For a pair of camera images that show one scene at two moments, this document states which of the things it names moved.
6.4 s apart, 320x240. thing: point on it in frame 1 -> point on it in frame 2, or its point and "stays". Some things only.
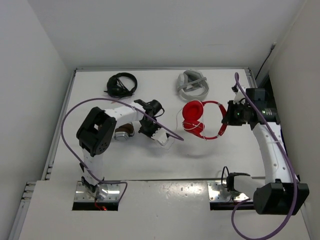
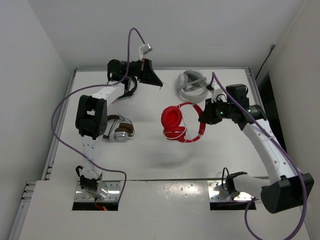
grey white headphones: [191, 85] stays
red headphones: [193, 111] -> [171, 120]
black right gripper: [229, 119] -> [208, 116]
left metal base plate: [111, 192] stays
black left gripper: [149, 134] -> [145, 73]
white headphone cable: [193, 124] -> [180, 111]
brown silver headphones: [122, 132] stays
